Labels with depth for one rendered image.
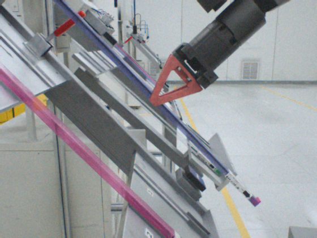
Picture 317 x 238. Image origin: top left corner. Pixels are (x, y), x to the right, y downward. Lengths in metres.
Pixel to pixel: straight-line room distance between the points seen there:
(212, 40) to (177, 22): 7.55
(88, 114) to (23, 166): 1.01
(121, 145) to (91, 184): 0.93
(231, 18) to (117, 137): 0.29
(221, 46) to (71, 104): 0.29
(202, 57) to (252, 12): 0.09
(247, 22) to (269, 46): 8.03
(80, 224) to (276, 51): 7.54
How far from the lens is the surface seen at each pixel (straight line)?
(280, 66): 8.63
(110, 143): 0.58
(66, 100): 0.58
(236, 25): 0.46
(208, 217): 0.63
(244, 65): 8.31
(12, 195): 1.64
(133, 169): 0.50
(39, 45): 0.55
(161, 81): 0.46
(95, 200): 1.54
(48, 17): 1.35
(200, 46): 0.45
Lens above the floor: 1.06
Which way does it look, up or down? 14 degrees down
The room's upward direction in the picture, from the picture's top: straight up
